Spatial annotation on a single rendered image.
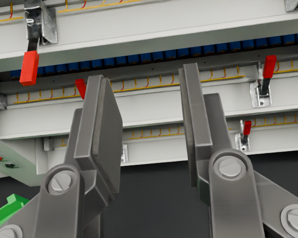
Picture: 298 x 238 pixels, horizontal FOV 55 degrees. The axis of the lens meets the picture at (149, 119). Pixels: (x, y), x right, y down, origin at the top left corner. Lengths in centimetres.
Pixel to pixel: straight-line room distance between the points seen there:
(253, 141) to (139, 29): 42
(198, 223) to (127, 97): 36
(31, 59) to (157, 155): 42
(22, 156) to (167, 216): 35
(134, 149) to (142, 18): 39
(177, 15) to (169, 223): 51
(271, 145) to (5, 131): 53
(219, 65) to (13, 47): 29
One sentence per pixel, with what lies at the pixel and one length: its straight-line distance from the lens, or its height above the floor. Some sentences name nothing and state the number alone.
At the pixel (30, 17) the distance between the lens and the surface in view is 32.
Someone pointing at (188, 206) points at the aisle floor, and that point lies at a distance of 72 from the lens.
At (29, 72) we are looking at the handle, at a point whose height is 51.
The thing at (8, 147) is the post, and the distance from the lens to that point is 59.
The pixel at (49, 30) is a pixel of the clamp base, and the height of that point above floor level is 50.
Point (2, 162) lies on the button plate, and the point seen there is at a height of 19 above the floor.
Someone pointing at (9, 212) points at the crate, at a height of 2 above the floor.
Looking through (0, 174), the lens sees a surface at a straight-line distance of 74.
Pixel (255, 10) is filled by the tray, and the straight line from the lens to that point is 33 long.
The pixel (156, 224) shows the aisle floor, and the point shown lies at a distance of 72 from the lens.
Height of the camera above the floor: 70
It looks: 61 degrees down
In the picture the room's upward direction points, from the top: 17 degrees counter-clockwise
